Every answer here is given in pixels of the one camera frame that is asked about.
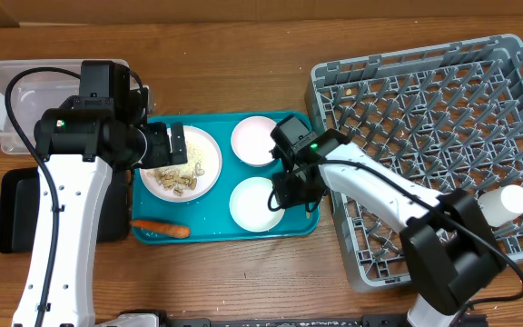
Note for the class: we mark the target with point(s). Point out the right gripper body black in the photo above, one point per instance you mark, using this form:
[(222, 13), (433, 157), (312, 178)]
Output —
[(298, 190)]

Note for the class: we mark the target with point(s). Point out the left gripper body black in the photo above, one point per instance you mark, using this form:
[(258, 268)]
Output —
[(157, 153)]

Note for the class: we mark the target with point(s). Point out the pink round plate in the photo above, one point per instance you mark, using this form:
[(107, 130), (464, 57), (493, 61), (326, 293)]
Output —
[(212, 165)]

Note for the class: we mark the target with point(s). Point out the white small bowl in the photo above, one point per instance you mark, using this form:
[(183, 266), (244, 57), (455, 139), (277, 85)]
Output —
[(249, 206)]

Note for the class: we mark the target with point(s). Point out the pink bowl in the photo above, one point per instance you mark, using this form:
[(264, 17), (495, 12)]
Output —
[(251, 140)]

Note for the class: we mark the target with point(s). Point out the white cup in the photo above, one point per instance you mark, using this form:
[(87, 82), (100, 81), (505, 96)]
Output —
[(502, 205)]

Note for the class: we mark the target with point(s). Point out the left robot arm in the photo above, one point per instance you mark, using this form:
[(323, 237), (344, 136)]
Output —
[(59, 286)]

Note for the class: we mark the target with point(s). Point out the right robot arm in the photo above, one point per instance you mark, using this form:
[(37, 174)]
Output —
[(450, 250)]

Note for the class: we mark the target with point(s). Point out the clear plastic waste bin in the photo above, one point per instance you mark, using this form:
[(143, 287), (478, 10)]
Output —
[(12, 100)]

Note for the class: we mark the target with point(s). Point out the black waste tray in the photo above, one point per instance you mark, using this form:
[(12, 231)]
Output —
[(19, 203)]

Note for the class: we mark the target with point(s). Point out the grey dishwasher rack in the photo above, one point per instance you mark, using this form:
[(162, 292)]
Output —
[(444, 116)]

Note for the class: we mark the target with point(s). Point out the food scraps and rice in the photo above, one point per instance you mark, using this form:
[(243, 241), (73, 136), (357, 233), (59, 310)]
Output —
[(182, 177)]

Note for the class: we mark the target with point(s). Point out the teal plastic tray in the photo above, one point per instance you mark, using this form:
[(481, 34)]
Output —
[(209, 216)]

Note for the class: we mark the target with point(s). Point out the orange carrot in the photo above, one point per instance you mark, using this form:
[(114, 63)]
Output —
[(171, 230)]

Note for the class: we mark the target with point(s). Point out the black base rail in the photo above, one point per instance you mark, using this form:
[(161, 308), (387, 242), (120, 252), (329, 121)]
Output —
[(160, 319)]

